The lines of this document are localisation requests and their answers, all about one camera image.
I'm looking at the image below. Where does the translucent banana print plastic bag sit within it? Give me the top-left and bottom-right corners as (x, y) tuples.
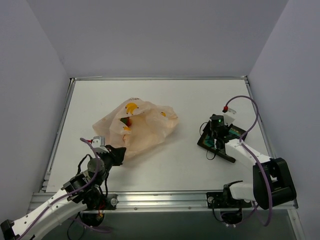
(92, 97), (179, 160)

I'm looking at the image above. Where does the red fake strawberry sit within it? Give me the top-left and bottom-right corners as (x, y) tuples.
(120, 117), (132, 127)

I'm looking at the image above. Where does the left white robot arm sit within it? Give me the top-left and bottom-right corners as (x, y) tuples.
(0, 145), (127, 240)

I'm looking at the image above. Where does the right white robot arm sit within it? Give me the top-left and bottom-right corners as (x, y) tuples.
(209, 114), (297, 210)

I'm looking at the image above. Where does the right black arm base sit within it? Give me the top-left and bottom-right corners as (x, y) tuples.
(206, 191), (252, 228)

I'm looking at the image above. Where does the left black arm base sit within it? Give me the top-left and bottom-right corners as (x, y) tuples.
(80, 193), (118, 227)

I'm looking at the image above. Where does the black teal square tray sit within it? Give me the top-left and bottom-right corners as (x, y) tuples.
(197, 122), (245, 163)

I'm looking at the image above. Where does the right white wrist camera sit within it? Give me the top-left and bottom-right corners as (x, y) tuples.
(222, 106), (237, 126)

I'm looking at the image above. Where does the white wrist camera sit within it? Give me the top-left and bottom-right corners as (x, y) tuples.
(222, 106), (237, 126)
(91, 136), (106, 153)

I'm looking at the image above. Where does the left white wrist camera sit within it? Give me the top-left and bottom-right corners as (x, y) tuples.
(91, 136), (106, 153)

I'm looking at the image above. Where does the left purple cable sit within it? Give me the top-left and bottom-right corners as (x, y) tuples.
(9, 137), (113, 238)

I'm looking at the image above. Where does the aluminium front rail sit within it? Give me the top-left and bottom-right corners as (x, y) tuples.
(27, 188), (299, 213)

